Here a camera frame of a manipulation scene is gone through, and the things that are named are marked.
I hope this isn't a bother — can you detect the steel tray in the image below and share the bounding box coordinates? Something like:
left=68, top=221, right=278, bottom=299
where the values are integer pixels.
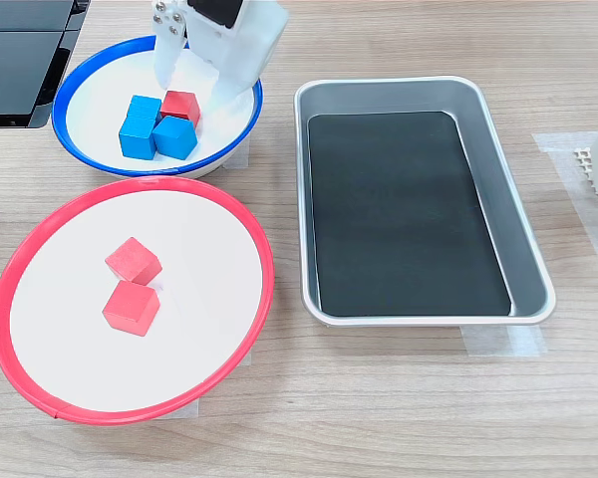
left=293, top=75, right=557, bottom=329

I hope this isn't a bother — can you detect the blue-rimmed white plate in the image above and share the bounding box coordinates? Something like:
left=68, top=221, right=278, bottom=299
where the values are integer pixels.
left=51, top=35, right=264, bottom=180

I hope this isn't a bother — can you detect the black flat device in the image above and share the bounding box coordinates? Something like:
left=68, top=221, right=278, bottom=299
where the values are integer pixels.
left=0, top=0, right=92, bottom=129

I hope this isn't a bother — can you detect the pale perforated plate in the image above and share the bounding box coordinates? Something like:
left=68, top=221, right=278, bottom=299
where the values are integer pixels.
left=572, top=147, right=598, bottom=234

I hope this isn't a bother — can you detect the red-rimmed white plate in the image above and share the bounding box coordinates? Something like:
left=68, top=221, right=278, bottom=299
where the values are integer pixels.
left=0, top=176, right=275, bottom=427

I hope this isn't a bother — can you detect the clear tape strip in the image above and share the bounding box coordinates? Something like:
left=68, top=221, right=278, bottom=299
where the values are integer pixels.
left=460, top=323, right=549, bottom=358
left=151, top=396, right=200, bottom=420
left=217, top=132, right=253, bottom=171

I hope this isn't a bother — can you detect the red cube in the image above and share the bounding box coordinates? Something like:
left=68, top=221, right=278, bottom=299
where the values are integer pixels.
left=102, top=280, right=160, bottom=338
left=104, top=236, right=163, bottom=287
left=159, top=90, right=201, bottom=129

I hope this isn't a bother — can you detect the black mat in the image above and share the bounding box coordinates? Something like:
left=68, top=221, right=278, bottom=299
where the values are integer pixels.
left=307, top=111, right=513, bottom=319

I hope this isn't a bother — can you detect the blue cube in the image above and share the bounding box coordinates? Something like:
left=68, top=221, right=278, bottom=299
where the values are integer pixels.
left=151, top=116, right=199, bottom=161
left=127, top=95, right=163, bottom=123
left=118, top=115, right=158, bottom=160

